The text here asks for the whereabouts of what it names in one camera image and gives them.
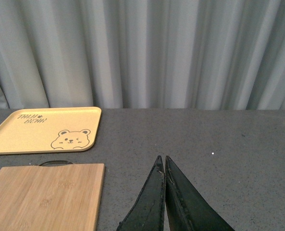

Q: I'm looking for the wooden cutting board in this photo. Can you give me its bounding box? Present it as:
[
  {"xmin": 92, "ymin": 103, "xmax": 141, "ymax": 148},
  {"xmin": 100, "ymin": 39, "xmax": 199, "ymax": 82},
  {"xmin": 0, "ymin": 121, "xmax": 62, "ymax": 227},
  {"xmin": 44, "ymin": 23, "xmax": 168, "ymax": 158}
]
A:
[{"xmin": 0, "ymin": 164, "xmax": 105, "ymax": 231}]

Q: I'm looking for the yellow bear tray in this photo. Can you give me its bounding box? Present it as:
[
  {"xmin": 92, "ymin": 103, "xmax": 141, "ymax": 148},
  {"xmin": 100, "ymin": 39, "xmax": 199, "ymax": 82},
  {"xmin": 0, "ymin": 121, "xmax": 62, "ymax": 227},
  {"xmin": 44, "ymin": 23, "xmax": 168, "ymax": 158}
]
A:
[{"xmin": 0, "ymin": 107, "xmax": 101, "ymax": 154}]

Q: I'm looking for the grey curtain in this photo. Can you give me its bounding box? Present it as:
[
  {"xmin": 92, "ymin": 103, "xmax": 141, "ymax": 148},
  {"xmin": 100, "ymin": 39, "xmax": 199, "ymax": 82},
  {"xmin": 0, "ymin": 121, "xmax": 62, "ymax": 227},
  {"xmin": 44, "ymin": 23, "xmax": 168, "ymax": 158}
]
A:
[{"xmin": 0, "ymin": 0, "xmax": 285, "ymax": 110}]

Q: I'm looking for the black cutting board handle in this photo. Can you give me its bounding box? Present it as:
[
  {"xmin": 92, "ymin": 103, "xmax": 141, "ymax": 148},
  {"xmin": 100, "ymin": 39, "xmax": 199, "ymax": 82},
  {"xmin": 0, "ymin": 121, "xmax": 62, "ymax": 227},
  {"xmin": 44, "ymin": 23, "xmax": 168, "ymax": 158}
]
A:
[{"xmin": 38, "ymin": 160, "xmax": 73, "ymax": 167}]

